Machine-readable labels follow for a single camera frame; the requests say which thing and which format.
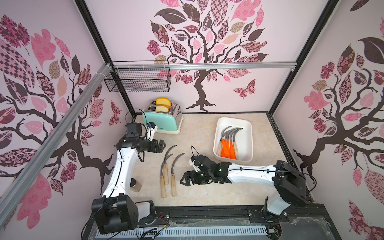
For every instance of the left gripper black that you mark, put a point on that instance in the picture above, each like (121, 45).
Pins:
(159, 148)

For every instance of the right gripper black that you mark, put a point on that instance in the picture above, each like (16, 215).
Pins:
(192, 176)

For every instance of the orange handle sickle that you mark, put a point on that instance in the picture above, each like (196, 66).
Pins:
(226, 138)
(230, 136)
(232, 150)
(228, 145)

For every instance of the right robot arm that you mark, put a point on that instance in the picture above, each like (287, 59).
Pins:
(288, 182)

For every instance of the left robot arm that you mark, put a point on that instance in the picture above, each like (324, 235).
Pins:
(115, 211)

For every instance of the white storage box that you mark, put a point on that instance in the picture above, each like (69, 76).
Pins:
(244, 139)

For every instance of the mint green toaster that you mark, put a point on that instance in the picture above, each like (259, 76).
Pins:
(167, 123)

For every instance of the pale bread slice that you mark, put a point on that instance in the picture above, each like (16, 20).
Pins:
(162, 108)

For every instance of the small jar with black lid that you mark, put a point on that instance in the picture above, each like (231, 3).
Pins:
(135, 185)

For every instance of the yellow bread slice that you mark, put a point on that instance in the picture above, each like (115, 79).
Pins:
(163, 101)

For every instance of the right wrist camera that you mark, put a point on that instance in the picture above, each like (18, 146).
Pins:
(192, 162)

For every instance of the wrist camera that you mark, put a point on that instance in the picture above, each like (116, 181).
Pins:
(151, 129)
(192, 162)

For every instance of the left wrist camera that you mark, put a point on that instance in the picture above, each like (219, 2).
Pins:
(151, 129)

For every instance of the white cable duct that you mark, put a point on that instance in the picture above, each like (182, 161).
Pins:
(184, 232)

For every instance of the black wire basket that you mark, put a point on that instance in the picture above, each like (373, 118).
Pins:
(139, 76)

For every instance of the aluminium rail back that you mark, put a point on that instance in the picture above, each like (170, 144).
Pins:
(205, 66)

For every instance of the aluminium rail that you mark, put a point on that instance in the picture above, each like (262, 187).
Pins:
(25, 179)
(205, 66)

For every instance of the aluminium rail left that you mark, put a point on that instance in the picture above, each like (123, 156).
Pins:
(25, 179)

